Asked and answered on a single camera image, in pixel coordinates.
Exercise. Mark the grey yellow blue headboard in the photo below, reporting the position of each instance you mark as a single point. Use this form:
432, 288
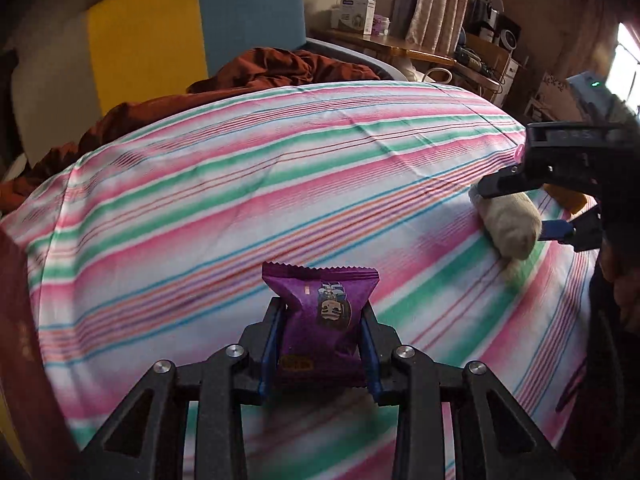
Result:
150, 35

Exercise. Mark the small pink container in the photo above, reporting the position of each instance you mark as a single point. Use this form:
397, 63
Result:
381, 25

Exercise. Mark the beige patterned curtain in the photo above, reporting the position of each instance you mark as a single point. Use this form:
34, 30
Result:
440, 5

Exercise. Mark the white carton with blue label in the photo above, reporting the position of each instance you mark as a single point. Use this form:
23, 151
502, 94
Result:
359, 12

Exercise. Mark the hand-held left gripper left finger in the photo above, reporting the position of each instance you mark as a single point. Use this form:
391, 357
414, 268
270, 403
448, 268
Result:
269, 360

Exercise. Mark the wooden desk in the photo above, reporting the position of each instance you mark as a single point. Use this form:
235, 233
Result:
390, 50

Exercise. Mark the rust brown cloth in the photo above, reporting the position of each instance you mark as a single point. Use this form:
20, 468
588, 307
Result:
280, 67

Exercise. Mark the purple snack packet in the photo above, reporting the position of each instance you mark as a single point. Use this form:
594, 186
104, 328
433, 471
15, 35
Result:
322, 325

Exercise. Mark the window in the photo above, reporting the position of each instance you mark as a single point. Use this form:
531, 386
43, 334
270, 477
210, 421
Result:
629, 55

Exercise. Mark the wooden shelf unit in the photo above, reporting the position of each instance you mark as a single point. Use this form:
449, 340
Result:
490, 75

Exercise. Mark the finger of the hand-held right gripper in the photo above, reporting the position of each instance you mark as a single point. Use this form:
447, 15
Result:
505, 182
557, 231

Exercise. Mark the beige plush toy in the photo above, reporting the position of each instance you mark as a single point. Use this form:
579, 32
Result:
515, 222

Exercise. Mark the white round appliance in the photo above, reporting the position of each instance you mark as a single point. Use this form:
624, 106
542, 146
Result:
510, 32

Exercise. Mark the cardboard box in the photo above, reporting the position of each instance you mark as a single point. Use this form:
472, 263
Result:
560, 97

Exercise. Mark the striped bed sheet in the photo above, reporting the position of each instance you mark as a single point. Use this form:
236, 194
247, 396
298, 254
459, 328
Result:
250, 185

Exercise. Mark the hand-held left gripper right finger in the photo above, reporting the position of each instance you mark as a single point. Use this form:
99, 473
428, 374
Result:
372, 365

